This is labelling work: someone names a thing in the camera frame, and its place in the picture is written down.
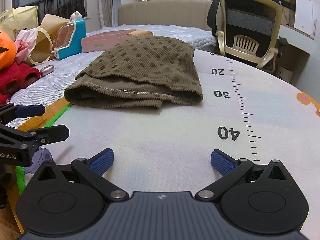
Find brown polka dot corduroy garment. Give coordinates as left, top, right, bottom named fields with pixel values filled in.
left=64, top=35, right=203, bottom=109

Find white quilted mattress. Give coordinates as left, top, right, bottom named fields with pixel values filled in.
left=4, top=24, right=218, bottom=131

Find red knitted garment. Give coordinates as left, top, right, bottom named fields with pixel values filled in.
left=1, top=62, right=41, bottom=105

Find small pink oval device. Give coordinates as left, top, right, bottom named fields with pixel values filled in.
left=40, top=64, right=55, bottom=77

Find white height chart play mat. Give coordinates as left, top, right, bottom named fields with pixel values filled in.
left=17, top=53, right=319, bottom=239

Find orange pumpkin plush costume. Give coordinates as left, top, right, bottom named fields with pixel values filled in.
left=0, top=30, right=17, bottom=69

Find brown kraft paper bag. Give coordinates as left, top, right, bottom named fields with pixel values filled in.
left=27, top=14, right=69, bottom=66

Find pink white clothing pile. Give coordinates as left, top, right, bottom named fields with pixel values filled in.
left=14, top=28, right=39, bottom=64

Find blue white toy case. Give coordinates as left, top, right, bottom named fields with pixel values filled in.
left=53, top=19, right=87, bottom=60

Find yellow tote bag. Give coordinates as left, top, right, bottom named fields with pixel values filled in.
left=1, top=6, right=39, bottom=41

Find pink rectangular gift box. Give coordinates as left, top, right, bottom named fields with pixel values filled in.
left=81, top=29, right=135, bottom=53

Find beige black office chair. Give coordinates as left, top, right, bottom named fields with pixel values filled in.
left=207, top=0, right=287, bottom=73

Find white curtain right of window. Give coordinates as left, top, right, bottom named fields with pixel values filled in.
left=98, top=0, right=121, bottom=27

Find beige upholstered bed headboard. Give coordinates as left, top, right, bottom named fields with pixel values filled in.
left=118, top=0, right=212, bottom=31

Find white box on desk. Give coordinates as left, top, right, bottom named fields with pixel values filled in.
left=294, top=0, right=313, bottom=35

